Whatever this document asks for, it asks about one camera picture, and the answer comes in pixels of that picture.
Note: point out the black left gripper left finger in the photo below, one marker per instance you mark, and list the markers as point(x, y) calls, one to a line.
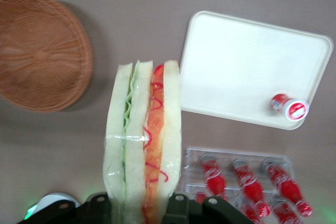
point(101, 208)

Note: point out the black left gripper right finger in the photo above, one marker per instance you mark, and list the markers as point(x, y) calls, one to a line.
point(179, 208)

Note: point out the sandwich with lettuce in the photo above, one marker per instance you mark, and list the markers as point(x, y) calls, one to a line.
point(141, 142)

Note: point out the cream plastic tray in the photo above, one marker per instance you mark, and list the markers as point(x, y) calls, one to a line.
point(249, 69)

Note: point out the round brown wicker basket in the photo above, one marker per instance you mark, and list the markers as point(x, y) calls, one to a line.
point(39, 51)

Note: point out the mini red cola bottle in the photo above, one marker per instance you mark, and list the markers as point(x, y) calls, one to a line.
point(200, 197)
point(214, 174)
point(286, 184)
point(249, 212)
point(249, 184)
point(284, 214)

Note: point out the clear acrylic bottle box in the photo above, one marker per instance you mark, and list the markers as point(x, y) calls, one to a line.
point(236, 155)

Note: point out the red yogurt drink bottle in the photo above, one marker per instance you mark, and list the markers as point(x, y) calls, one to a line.
point(288, 106)

